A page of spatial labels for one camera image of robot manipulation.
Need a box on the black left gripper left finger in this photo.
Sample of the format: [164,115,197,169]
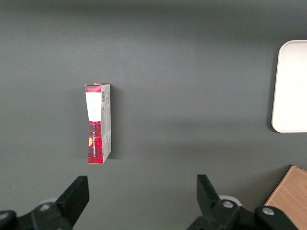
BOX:
[0,175,90,230]

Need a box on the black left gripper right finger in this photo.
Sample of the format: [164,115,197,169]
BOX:
[187,174,300,230]

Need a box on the beige plastic tray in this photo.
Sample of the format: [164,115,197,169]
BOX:
[271,40,307,133]

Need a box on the wooden drawer cabinet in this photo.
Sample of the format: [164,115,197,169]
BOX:
[263,164,307,230]

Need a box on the red plaid carton box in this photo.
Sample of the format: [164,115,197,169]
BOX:
[84,82,112,165]

